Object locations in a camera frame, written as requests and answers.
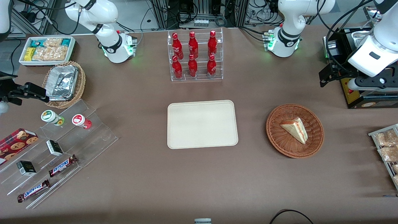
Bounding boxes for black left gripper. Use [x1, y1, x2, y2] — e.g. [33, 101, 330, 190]
[319, 62, 398, 91]

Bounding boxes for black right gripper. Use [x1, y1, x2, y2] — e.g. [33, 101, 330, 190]
[0, 72, 49, 106]

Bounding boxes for triangle sandwich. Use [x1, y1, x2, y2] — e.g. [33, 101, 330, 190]
[280, 117, 308, 144]

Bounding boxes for light wicker basket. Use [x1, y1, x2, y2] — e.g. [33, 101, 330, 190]
[42, 61, 86, 109]

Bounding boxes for tray of packaged snacks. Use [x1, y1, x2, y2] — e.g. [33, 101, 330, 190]
[368, 124, 398, 191]

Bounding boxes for brown wicker basket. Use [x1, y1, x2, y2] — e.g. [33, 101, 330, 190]
[266, 104, 324, 159]

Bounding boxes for beige plastic tray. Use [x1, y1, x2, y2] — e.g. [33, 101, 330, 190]
[167, 100, 238, 149]

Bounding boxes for green lid cup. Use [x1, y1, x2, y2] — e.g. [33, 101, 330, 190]
[41, 110, 65, 126]

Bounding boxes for stack of foil trays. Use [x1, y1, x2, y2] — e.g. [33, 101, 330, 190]
[45, 65, 79, 101]

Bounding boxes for white rectangular snack bin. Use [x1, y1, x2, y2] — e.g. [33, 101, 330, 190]
[19, 36, 76, 67]

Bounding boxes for clear cracker snack bag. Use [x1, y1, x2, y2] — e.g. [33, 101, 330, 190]
[377, 146, 398, 162]
[50, 46, 68, 61]
[44, 38, 62, 48]
[374, 129, 398, 147]
[32, 47, 52, 61]

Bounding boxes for black food warmer machine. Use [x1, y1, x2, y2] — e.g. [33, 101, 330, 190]
[322, 5, 398, 109]

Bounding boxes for steel food pan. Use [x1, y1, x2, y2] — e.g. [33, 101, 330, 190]
[351, 30, 375, 47]

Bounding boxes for red lid cup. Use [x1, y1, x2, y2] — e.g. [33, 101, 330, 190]
[72, 114, 92, 129]

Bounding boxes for red tartan cookie box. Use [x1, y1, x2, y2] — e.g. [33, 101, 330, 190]
[0, 128, 39, 165]

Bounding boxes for small black box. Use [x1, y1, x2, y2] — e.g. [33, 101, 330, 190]
[16, 161, 37, 176]
[46, 140, 64, 156]

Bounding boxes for clear acrylic stepped display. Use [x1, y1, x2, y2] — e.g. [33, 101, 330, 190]
[0, 99, 119, 209]

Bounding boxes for Snickers chocolate bar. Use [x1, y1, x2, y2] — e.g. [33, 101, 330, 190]
[17, 179, 51, 203]
[48, 155, 78, 178]

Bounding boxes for red soda bottle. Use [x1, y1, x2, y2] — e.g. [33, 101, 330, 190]
[172, 32, 184, 60]
[188, 31, 199, 59]
[208, 30, 218, 57]
[207, 54, 217, 77]
[188, 54, 198, 77]
[172, 55, 183, 79]

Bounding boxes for clear acrylic bottle rack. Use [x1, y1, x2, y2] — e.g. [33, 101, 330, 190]
[167, 27, 224, 82]

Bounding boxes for black cable loop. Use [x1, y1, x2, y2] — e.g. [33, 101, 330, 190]
[269, 209, 315, 224]

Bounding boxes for aluminium equipment frame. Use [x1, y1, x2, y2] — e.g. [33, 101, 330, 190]
[151, 0, 249, 30]

